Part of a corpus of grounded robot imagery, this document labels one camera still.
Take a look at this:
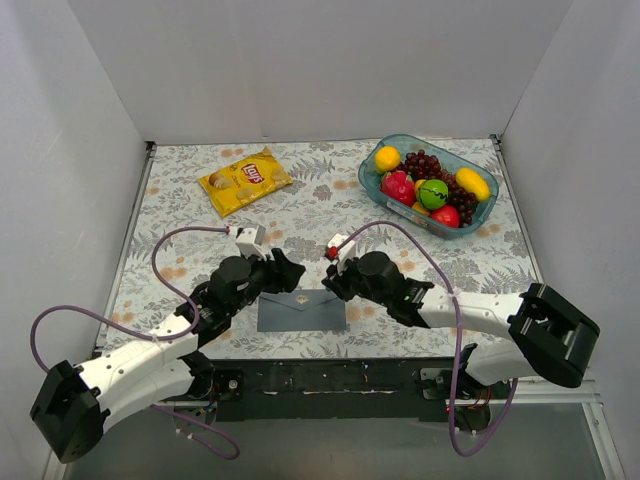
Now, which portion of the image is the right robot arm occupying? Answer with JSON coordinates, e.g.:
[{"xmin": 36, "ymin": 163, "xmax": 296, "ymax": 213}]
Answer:
[{"xmin": 322, "ymin": 247, "xmax": 600, "ymax": 398}]

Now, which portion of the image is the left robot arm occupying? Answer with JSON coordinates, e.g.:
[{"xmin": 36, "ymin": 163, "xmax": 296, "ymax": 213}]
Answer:
[{"xmin": 30, "ymin": 248, "xmax": 305, "ymax": 464}]

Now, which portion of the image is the floral tablecloth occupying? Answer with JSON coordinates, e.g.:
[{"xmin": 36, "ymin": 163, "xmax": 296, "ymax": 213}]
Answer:
[{"xmin": 96, "ymin": 140, "xmax": 538, "ymax": 352}]

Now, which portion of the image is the yellow Lays chips bag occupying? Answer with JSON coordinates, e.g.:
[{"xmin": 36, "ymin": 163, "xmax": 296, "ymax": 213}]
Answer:
[{"xmin": 198, "ymin": 147, "xmax": 293, "ymax": 218}]

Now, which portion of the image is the red apple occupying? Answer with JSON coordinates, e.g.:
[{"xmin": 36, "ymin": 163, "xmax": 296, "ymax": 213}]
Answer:
[{"xmin": 430, "ymin": 205, "xmax": 460, "ymax": 228}]

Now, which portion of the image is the green ball fruit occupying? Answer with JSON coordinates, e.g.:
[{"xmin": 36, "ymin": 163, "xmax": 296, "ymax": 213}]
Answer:
[{"xmin": 416, "ymin": 179, "xmax": 449, "ymax": 211}]

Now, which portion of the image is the small orange fruit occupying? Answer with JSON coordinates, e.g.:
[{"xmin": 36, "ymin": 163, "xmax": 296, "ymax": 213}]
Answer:
[{"xmin": 414, "ymin": 179, "xmax": 426, "ymax": 199}]

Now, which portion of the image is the teal plastic fruit basket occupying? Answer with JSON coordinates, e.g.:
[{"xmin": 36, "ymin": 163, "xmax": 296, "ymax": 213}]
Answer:
[{"xmin": 358, "ymin": 134, "xmax": 499, "ymax": 240}]

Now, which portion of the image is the yellow lemon left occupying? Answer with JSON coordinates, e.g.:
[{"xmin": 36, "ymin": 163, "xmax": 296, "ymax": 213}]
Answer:
[{"xmin": 374, "ymin": 145, "xmax": 402, "ymax": 174}]

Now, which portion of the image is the purple grape bunch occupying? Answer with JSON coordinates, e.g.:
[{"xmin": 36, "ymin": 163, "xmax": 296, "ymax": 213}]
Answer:
[{"xmin": 399, "ymin": 150, "xmax": 481, "ymax": 228}]

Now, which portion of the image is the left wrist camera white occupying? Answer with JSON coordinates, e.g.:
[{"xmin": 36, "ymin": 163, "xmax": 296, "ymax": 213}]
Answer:
[{"xmin": 235, "ymin": 226, "xmax": 268, "ymax": 260}]

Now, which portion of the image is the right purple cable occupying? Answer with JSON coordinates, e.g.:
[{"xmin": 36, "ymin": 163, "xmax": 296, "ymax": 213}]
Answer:
[{"xmin": 342, "ymin": 220, "xmax": 520, "ymax": 457}]

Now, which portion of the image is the purple cable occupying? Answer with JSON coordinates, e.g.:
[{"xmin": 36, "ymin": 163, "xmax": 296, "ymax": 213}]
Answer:
[
  {"xmin": 342, "ymin": 220, "xmax": 520, "ymax": 457},
  {"xmin": 29, "ymin": 225, "xmax": 241, "ymax": 460}
]

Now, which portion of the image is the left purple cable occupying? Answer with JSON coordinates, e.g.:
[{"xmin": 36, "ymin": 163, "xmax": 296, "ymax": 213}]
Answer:
[{"xmin": 29, "ymin": 225, "xmax": 241, "ymax": 460}]

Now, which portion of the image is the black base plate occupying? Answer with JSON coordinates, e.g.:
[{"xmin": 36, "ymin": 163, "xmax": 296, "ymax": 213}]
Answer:
[{"xmin": 154, "ymin": 358, "xmax": 514, "ymax": 424}]

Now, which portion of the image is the aluminium frame rail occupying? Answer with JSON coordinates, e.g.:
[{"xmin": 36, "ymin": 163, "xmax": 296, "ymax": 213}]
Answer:
[{"xmin": 62, "ymin": 363, "xmax": 601, "ymax": 407}]

